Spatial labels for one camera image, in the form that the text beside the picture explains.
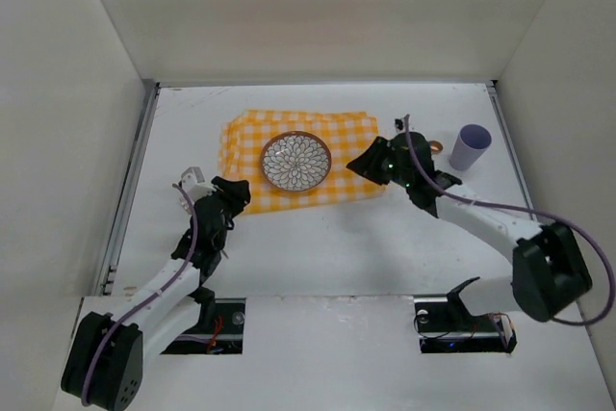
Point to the copper fork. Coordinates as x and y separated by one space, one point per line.
185 205

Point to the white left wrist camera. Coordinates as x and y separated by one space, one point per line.
193 183

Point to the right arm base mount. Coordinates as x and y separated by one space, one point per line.
446 326

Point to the copper spoon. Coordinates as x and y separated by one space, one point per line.
436 147

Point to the yellow white checkered cloth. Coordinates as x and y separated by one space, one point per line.
347 135

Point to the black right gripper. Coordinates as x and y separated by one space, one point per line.
377 164

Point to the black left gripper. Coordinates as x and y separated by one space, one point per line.
223 200

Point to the patterned ceramic bowl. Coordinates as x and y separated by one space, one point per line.
295 162

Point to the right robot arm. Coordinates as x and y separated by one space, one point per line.
548 272

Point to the lilac plastic cup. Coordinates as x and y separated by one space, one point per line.
472 141

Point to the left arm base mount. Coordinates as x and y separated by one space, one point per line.
221 332

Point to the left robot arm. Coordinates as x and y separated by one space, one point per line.
110 350

